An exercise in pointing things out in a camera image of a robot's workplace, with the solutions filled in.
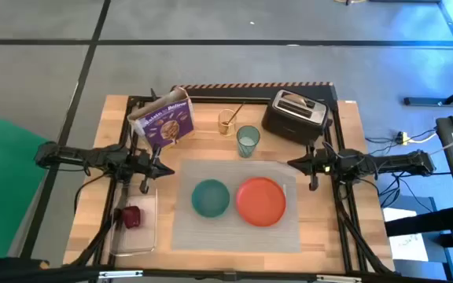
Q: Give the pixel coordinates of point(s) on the grey woven placemat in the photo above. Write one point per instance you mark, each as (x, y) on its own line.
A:
(230, 236)

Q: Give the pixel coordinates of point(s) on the black aluminium table frame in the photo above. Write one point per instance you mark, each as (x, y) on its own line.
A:
(350, 243)

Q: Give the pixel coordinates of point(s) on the orange plate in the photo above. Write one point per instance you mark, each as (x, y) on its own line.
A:
(261, 201)

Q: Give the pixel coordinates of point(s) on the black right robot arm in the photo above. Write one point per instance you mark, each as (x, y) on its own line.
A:
(387, 162)

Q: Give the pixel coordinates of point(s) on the white paper sheet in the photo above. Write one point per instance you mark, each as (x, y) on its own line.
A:
(407, 247)

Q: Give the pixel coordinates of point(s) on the green floor mat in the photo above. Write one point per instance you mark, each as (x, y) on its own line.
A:
(2, 188)

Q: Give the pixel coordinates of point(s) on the thin wooden stirrer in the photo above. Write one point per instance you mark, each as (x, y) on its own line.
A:
(236, 113)

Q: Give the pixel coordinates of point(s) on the black silver toaster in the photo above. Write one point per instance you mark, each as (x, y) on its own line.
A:
(289, 126)

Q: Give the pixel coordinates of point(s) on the dark red jar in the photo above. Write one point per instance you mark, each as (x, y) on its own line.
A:
(131, 217)

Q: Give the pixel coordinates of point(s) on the black front crossbeam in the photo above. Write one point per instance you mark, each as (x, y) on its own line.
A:
(211, 276)

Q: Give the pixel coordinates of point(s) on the teal glass tumbler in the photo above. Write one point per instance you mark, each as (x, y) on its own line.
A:
(248, 143)

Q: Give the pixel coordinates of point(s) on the purple cereal bag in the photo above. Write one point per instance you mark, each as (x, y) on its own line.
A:
(167, 126)

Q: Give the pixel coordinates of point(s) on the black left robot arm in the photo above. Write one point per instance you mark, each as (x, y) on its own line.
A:
(77, 157)

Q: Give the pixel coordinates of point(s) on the clear plastic container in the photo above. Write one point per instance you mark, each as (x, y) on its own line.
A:
(140, 236)

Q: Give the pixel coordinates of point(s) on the black orange hazard striped bar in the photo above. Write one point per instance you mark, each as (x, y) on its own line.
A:
(250, 91)

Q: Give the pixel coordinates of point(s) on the teal bowl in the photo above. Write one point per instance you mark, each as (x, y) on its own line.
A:
(211, 198)

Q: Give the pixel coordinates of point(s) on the black floor stand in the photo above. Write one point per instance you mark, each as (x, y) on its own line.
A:
(423, 101)

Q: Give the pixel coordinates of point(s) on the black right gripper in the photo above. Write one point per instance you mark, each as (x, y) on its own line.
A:
(319, 165)

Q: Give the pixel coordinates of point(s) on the silver metal bracket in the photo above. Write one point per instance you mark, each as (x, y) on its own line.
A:
(120, 274)
(338, 279)

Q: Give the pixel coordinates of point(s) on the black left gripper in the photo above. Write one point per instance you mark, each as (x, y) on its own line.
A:
(144, 169)

